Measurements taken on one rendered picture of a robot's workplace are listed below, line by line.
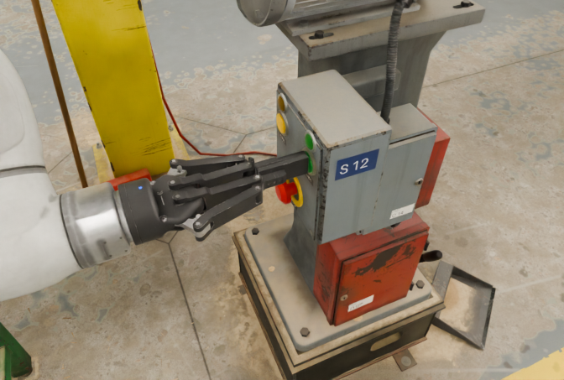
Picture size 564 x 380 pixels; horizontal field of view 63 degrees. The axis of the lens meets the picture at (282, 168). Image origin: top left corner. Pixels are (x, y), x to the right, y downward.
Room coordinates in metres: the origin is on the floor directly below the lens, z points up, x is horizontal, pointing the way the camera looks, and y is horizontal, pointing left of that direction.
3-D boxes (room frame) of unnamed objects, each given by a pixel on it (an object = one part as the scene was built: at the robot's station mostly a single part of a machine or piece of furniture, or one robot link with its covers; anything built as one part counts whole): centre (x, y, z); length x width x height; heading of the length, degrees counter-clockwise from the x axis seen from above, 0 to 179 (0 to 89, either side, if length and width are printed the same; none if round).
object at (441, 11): (0.84, -0.16, 1.11); 0.36 x 0.24 x 0.04; 113
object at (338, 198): (0.56, -0.12, 0.99); 0.24 x 0.21 x 0.26; 113
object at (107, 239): (0.34, 0.21, 1.07); 0.09 x 0.06 x 0.09; 23
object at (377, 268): (0.69, -0.23, 0.49); 0.25 x 0.12 x 0.37; 113
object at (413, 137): (0.70, -0.22, 0.93); 0.15 x 0.10 x 0.55; 113
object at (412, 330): (0.84, -0.16, 0.12); 0.61 x 0.51 x 0.25; 23
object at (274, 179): (0.40, 0.02, 1.07); 0.05 x 0.03 x 0.01; 113
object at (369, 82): (0.71, -0.15, 1.02); 0.13 x 0.04 x 0.04; 113
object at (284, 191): (0.49, -0.01, 0.98); 0.04 x 0.04 x 0.04; 23
